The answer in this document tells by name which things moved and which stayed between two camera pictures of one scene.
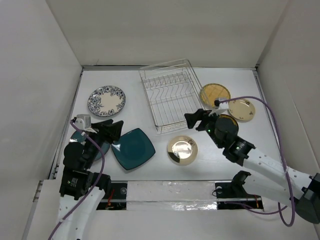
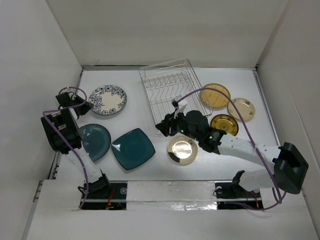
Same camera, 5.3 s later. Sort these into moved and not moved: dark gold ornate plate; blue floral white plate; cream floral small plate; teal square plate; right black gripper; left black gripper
Moved: left black gripper; right black gripper
Not moved: teal square plate; dark gold ornate plate; cream floral small plate; blue floral white plate
